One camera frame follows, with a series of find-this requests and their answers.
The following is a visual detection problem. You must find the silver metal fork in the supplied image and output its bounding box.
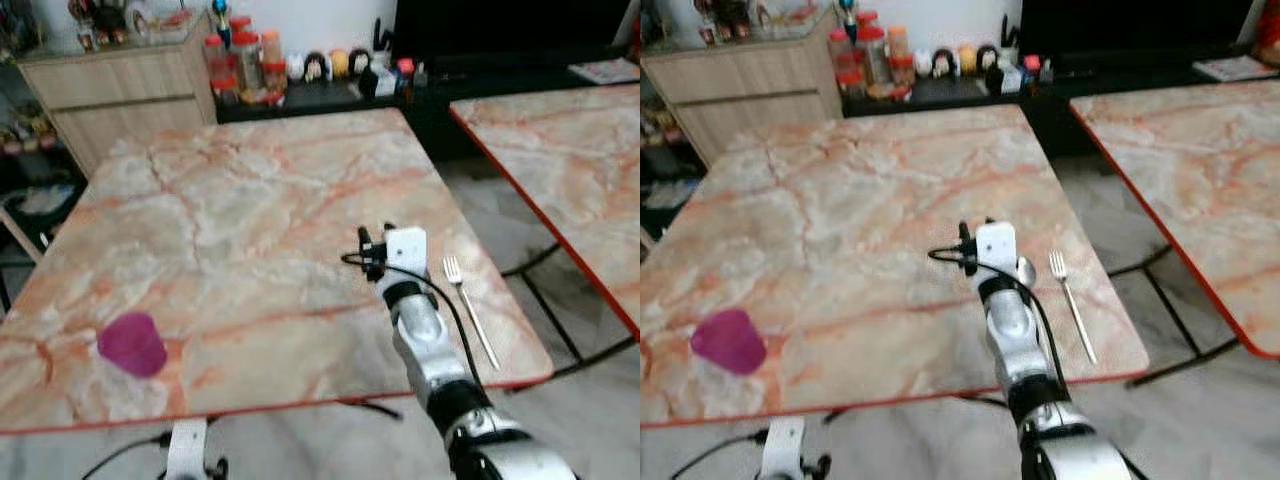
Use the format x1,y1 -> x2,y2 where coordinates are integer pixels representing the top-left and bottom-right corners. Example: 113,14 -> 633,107
1048,250 -> 1100,366
442,255 -> 502,372

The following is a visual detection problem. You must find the purple plastic cup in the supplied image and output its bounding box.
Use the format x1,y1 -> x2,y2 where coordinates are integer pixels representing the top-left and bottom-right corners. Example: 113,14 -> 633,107
96,311 -> 169,379
689,308 -> 769,377

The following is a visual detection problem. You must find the orange-filled red-lid jar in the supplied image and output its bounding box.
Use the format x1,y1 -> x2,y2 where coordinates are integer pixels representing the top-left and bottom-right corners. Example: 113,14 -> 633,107
260,29 -> 288,93
887,25 -> 915,89

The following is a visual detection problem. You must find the large red-lid plastic jar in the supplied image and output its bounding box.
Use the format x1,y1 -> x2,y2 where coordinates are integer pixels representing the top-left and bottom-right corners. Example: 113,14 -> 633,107
229,30 -> 264,99
857,25 -> 889,96

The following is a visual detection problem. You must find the marble table with orange edge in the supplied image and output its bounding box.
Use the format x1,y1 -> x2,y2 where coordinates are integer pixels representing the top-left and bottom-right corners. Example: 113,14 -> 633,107
1069,78 -> 1280,359
448,84 -> 641,341

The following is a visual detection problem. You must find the small red-lid plastic jar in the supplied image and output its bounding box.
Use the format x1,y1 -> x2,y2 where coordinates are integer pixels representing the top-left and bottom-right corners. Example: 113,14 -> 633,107
828,28 -> 861,96
202,35 -> 229,99

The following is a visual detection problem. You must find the black television screen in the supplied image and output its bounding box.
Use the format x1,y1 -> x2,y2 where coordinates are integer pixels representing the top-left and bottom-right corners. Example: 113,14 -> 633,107
1017,0 -> 1258,63
391,0 -> 641,69

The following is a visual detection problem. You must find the light wooden cabinet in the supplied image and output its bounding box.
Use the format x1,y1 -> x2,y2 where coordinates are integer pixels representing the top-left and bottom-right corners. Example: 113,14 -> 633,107
640,14 -> 847,168
17,18 -> 220,178

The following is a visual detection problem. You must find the clear glass tray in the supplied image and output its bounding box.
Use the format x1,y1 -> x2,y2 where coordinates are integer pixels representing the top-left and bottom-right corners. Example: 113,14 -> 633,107
128,5 -> 208,47
755,2 -> 839,43

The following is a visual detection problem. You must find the printed magazine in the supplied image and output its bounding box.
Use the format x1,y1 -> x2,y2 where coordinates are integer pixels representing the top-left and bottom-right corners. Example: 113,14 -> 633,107
1191,54 -> 1280,84
567,57 -> 641,87

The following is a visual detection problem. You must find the dark open storage shelf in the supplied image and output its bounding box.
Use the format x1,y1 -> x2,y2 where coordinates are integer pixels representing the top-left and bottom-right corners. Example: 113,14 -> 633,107
0,58 -> 89,256
640,70 -> 706,241

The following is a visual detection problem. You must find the red fabric object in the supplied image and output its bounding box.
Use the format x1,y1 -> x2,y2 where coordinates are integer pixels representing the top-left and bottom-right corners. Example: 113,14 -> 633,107
1254,0 -> 1280,67

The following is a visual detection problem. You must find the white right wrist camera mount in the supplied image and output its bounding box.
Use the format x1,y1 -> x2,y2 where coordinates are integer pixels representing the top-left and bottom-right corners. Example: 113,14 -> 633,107
975,221 -> 1020,282
385,227 -> 430,288

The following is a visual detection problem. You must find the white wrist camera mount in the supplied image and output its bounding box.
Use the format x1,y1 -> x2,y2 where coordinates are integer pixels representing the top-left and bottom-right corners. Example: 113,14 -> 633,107
975,221 -> 1020,282
761,417 -> 807,480
385,227 -> 430,288
164,419 -> 210,480

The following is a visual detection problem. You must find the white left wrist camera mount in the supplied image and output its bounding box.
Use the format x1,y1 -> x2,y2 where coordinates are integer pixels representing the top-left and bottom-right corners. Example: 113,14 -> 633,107
164,419 -> 210,480
761,417 -> 807,480

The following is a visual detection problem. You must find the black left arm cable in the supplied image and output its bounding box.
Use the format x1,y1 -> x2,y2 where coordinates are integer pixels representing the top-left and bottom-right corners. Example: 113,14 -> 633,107
80,431 -> 172,480
668,429 -> 768,480

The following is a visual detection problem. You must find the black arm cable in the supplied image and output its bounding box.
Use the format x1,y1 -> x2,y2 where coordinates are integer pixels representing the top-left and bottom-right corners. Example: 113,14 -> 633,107
80,431 -> 172,480
668,429 -> 768,480
341,252 -> 486,393
927,245 -> 1069,386

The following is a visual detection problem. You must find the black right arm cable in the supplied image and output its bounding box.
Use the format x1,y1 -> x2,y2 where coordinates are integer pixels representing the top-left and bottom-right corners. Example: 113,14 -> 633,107
927,245 -> 1069,386
341,252 -> 486,393

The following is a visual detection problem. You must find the black metal table leg frame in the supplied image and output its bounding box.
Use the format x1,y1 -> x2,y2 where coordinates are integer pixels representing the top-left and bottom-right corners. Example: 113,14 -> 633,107
498,240 -> 641,379
1103,244 -> 1243,389

